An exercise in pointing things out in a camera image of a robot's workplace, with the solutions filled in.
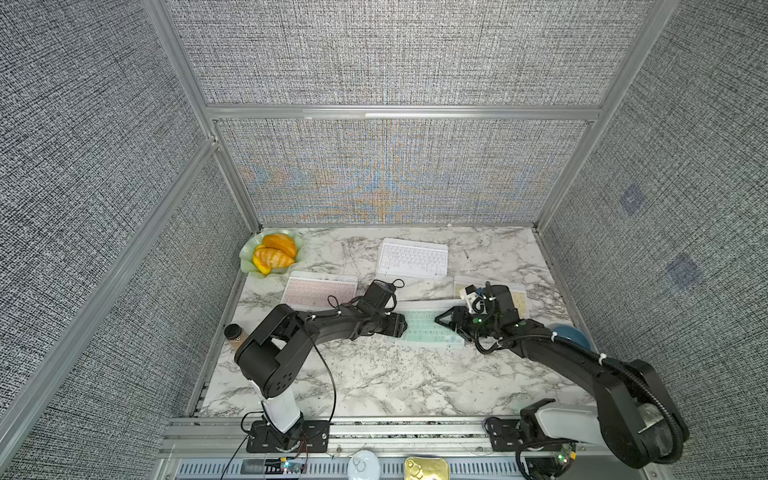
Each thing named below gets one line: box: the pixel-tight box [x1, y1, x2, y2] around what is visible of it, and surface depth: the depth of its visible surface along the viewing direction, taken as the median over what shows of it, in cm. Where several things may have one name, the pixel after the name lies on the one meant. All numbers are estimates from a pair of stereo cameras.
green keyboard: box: [393, 298, 466, 347], surface depth 89 cm
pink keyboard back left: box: [281, 271, 359, 311], surface depth 103 cm
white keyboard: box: [376, 237, 449, 277], surface depth 108 cm
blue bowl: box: [553, 325, 592, 349], surface depth 90 cm
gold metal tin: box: [404, 456, 450, 480], surface depth 67 cm
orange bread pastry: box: [252, 233, 297, 275], surface depth 105 cm
